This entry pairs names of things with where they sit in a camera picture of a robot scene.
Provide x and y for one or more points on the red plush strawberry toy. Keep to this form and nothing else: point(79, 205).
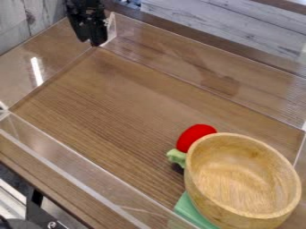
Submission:
point(177, 155)

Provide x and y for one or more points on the clear acrylic front wall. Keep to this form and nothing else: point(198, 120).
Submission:
point(92, 194)

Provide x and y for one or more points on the clear acrylic corner bracket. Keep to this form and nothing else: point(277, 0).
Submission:
point(111, 27)

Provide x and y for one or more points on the wooden bowl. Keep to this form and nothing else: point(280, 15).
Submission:
point(242, 184)

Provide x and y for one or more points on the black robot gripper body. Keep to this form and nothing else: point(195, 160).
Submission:
point(84, 7)

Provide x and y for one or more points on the green foam block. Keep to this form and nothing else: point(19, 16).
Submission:
point(187, 211)

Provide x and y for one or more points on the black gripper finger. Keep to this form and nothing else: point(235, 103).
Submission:
point(98, 28)
point(78, 20)

